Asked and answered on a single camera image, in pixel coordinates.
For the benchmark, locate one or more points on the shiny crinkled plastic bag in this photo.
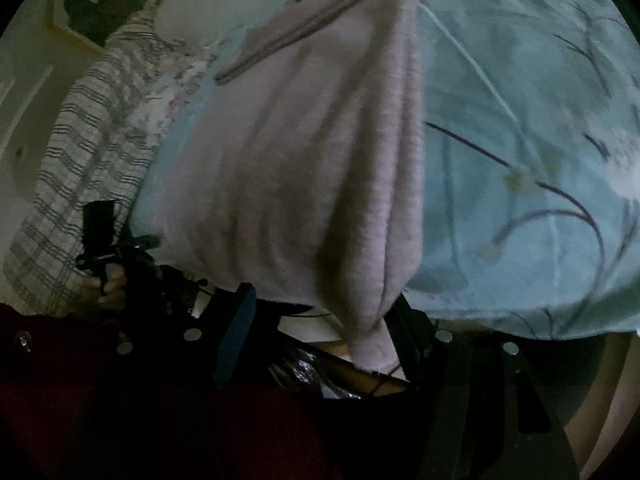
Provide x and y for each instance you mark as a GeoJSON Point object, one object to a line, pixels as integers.
{"type": "Point", "coordinates": [310, 372]}

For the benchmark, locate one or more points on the person's left hand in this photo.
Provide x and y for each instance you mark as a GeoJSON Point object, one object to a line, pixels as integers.
{"type": "Point", "coordinates": [113, 287]}

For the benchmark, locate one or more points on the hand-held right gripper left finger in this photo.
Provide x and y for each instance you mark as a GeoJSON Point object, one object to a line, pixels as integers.
{"type": "Point", "coordinates": [236, 331]}

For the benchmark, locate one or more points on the person's dark red clothing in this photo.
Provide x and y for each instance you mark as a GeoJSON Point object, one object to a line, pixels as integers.
{"type": "Point", "coordinates": [60, 400]}

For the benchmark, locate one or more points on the grey plaid blanket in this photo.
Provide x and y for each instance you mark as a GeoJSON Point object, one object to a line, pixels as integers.
{"type": "Point", "coordinates": [85, 160]}

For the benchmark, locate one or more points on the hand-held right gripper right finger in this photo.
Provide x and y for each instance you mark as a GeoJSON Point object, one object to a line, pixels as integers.
{"type": "Point", "coordinates": [421, 331]}

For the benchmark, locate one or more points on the light blue floral bed sheet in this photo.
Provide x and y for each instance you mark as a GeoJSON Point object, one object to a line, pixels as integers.
{"type": "Point", "coordinates": [520, 125]}

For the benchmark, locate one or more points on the white floral pillow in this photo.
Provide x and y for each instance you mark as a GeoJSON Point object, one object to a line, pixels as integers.
{"type": "Point", "coordinates": [162, 87]}

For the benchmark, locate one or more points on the lilac fleece garment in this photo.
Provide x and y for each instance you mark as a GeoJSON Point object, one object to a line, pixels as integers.
{"type": "Point", "coordinates": [310, 170]}

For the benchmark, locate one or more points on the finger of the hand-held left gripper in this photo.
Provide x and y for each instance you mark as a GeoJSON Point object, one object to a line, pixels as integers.
{"type": "Point", "coordinates": [144, 242]}

